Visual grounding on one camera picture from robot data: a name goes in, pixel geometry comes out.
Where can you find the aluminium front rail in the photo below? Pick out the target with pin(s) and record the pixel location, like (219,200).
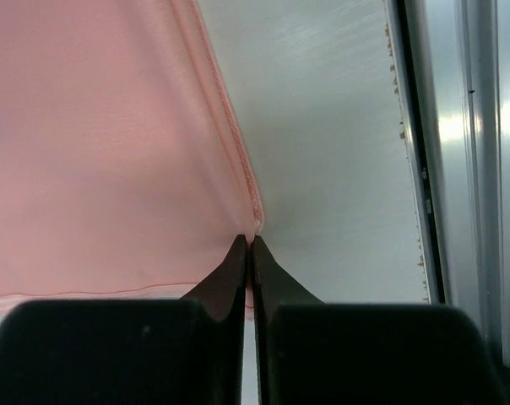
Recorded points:
(451,61)

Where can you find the pink satin napkin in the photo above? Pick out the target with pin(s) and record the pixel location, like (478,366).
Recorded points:
(123,173)

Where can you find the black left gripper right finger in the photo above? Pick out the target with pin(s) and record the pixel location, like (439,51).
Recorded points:
(272,287)

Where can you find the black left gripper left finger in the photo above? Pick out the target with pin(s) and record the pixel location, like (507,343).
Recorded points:
(218,343)

